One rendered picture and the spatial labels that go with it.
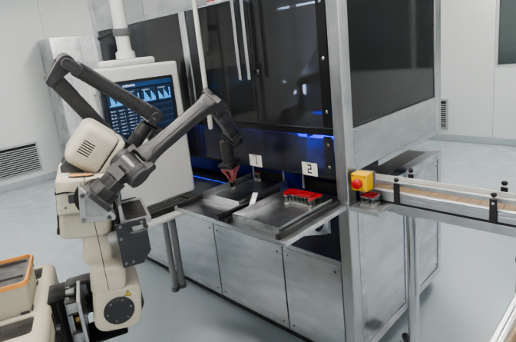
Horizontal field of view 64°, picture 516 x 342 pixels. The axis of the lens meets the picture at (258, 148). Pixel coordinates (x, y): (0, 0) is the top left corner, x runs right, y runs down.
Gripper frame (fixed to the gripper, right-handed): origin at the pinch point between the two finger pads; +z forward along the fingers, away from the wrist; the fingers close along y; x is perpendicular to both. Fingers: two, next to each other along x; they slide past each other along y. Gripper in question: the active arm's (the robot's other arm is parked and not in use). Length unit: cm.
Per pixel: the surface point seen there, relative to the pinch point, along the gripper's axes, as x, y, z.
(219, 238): 36, 24, 50
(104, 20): 124, 54, -87
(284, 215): -32.7, -12.0, 9.2
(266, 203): -19.5, -4.1, 8.5
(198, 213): 6.2, -20.7, 8.2
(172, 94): 45, 19, -39
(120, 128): 54, -12, -29
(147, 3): 71, 41, -90
